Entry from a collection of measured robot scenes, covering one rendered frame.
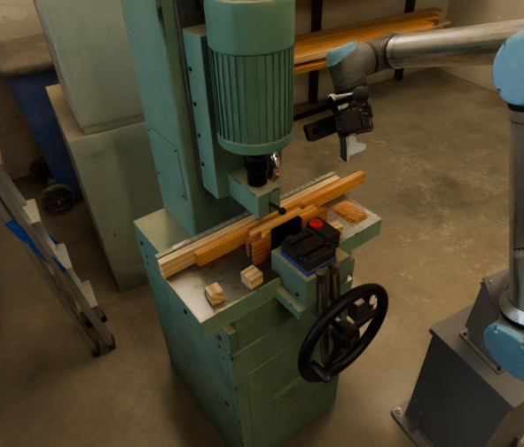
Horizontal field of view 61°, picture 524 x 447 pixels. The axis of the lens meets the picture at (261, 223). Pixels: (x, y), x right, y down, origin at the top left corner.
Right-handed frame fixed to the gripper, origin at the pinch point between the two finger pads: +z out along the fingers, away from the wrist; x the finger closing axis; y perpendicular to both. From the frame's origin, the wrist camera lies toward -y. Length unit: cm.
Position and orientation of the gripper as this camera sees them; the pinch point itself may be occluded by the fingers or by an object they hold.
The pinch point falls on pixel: (334, 130)
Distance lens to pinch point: 102.1
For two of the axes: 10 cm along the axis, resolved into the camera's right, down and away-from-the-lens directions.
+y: 9.2, -1.7, -3.6
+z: -2.8, 3.7, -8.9
